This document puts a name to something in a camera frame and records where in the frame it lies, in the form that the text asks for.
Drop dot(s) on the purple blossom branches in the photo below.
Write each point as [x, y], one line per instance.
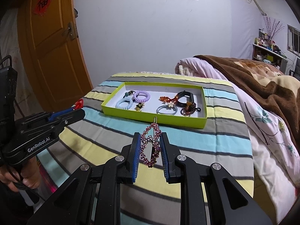
[273, 26]

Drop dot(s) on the small gold black charm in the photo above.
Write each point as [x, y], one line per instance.
[139, 106]

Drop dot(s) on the blue hair tie cream flower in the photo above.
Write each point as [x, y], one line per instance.
[169, 108]

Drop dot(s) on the orange wooden door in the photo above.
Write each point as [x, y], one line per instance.
[55, 67]

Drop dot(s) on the brown fleece blanket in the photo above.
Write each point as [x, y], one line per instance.
[273, 91]

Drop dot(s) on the brass door lock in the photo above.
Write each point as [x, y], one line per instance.
[70, 33]

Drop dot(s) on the black cord bracelet teal bead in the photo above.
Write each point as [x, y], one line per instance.
[128, 94]

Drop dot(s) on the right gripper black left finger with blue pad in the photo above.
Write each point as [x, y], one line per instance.
[131, 154]

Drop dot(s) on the red door decoration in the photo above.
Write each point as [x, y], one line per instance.
[41, 7]

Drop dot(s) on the pink floral quilt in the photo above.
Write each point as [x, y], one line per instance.
[276, 159]

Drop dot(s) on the black fitness band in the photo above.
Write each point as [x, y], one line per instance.
[183, 98]

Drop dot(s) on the pink rhinestone hair clip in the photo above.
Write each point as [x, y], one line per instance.
[151, 135]

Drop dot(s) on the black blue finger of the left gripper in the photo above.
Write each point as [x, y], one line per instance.
[66, 117]

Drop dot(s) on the cluttered wall shelf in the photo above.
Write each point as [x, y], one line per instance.
[265, 50]

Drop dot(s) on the window with bars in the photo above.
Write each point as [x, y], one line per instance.
[293, 40]

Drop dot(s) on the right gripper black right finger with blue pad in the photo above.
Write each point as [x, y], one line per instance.
[169, 153]

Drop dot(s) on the person's left hand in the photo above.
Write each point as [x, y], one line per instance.
[30, 174]

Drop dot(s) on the small red knot ornament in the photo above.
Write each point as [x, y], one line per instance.
[78, 104]

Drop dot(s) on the lime green shallow box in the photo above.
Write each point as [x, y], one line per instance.
[116, 105]

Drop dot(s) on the striped pastel blanket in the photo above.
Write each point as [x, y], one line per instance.
[150, 200]

